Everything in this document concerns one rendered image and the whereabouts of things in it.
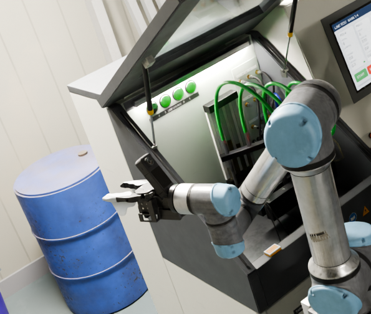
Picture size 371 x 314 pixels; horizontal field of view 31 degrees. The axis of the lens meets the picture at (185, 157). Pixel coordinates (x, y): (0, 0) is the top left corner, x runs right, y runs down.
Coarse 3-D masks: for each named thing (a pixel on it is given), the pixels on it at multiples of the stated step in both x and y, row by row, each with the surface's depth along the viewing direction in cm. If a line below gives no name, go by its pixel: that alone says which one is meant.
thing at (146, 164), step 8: (144, 160) 166; (152, 160) 167; (144, 168) 165; (152, 168) 166; (160, 168) 168; (144, 176) 167; (152, 176) 165; (160, 176) 167; (152, 184) 166; (160, 184) 165; (168, 184) 167; (160, 192) 166
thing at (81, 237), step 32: (64, 160) 375; (96, 160) 362; (32, 192) 350; (64, 192) 343; (96, 192) 352; (32, 224) 361; (64, 224) 351; (96, 224) 355; (64, 256) 361; (96, 256) 361; (128, 256) 372; (64, 288) 377; (96, 288) 369; (128, 288) 376
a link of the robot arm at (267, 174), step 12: (300, 84) 143; (324, 84) 141; (336, 96) 141; (264, 156) 160; (264, 168) 161; (276, 168) 159; (252, 180) 165; (264, 180) 163; (276, 180) 162; (240, 192) 170; (252, 192) 166; (264, 192) 165; (252, 204) 169; (252, 216) 169
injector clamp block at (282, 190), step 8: (288, 176) 254; (336, 176) 258; (280, 184) 251; (288, 184) 248; (280, 192) 245; (288, 192) 245; (272, 200) 242; (280, 200) 244; (288, 200) 246; (296, 200) 249; (264, 208) 249; (272, 208) 243; (280, 208) 245; (288, 208) 247; (296, 208) 251; (272, 216) 244; (280, 216) 246; (296, 216) 254
